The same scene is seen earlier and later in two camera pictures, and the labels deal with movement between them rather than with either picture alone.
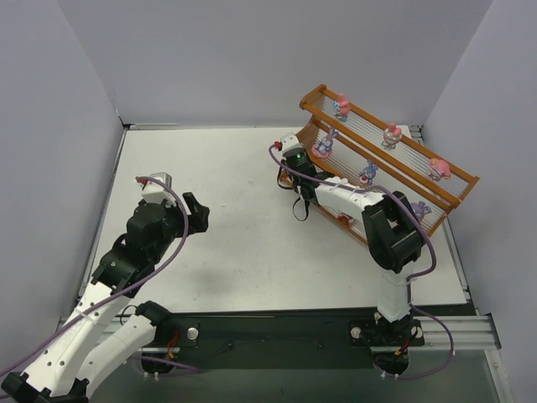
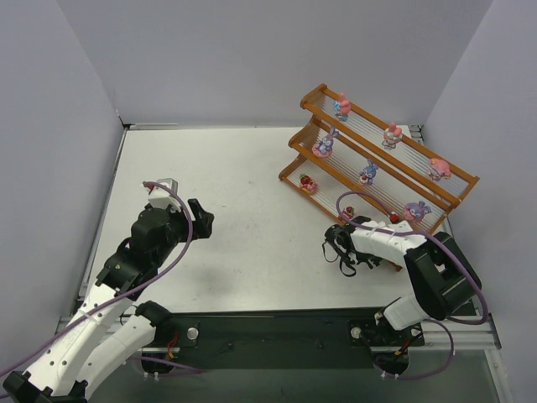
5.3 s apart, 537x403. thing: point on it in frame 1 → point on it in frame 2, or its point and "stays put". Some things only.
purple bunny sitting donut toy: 323,148 stays put
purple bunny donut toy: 419,209 stays put
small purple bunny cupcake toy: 368,172 stays put
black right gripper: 289,173 → 343,242
